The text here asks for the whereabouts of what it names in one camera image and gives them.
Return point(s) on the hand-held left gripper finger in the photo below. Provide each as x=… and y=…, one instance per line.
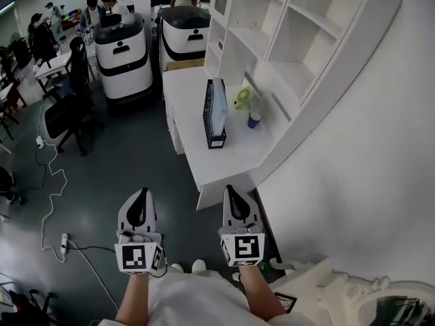
x=122, y=221
x=152, y=221

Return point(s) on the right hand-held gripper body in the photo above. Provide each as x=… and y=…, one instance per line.
x=243, y=246

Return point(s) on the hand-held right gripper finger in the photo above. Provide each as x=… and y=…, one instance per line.
x=226, y=217
x=254, y=217

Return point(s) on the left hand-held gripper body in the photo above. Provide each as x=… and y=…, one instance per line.
x=136, y=256

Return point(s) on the black mesh file holder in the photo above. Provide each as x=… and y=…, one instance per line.
x=217, y=143

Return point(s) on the person's left forearm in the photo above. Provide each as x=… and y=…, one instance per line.
x=134, y=301

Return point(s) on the person's right forearm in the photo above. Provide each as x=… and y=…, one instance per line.
x=260, y=294

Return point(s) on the brown cardboard box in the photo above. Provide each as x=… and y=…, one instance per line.
x=185, y=64

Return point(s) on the person's left white shoe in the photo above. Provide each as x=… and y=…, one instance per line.
x=177, y=268

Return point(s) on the person's white shoe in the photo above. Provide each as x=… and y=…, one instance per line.
x=199, y=265
x=177, y=268

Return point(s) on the person's right white shoe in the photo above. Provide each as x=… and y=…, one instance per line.
x=199, y=265

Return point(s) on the white power strip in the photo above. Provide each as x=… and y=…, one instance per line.
x=64, y=244

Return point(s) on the person's white shirt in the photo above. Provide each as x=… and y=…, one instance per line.
x=197, y=301

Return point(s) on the blue cup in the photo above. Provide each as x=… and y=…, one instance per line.
x=253, y=121

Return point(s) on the white desk with drawers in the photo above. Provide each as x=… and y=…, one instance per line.
x=190, y=114

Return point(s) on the white plug adaptor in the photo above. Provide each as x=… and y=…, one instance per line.
x=40, y=142

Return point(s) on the black office chair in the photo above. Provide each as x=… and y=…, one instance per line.
x=68, y=114

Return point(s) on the small green desk fan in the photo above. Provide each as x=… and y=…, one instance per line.
x=244, y=97

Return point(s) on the black folding stand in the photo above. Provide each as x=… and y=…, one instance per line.
x=23, y=307

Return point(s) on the white and black delivery robot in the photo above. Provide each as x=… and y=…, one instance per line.
x=183, y=42
x=124, y=70

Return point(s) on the white ornate round mirror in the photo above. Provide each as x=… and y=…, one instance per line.
x=391, y=311

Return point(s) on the red-brown small table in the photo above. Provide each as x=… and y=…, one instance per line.
x=13, y=95

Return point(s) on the white table with black legs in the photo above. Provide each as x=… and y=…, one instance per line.
x=52, y=66

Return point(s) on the white shelf unit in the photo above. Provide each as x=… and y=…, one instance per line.
x=357, y=46

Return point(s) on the colourful cushions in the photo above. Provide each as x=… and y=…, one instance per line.
x=71, y=17

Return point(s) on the ceiling light strip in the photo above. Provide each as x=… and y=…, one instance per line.
x=7, y=7

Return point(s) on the black picture frame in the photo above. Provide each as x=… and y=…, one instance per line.
x=285, y=302

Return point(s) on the small grey wall socket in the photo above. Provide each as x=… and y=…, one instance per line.
x=220, y=45

